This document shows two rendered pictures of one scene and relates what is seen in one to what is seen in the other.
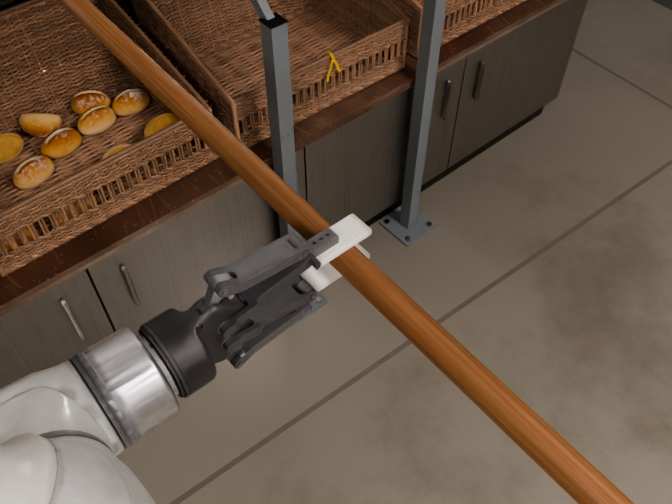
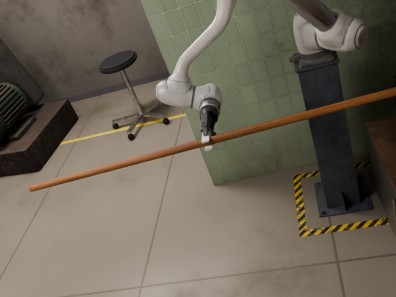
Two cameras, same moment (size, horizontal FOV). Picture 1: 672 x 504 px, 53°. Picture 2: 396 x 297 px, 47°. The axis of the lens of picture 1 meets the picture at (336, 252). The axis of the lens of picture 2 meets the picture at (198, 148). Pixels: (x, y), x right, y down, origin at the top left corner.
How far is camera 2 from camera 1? 1.87 m
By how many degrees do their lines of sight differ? 92
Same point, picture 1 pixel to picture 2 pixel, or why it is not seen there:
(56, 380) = (208, 95)
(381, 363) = not seen: outside the picture
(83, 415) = (199, 97)
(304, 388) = not seen: outside the picture
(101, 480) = (173, 86)
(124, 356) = (205, 102)
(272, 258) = (203, 119)
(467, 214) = not seen: outside the picture
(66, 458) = (177, 82)
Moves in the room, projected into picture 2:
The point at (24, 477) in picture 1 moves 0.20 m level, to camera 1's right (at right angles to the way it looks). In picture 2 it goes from (174, 76) to (141, 102)
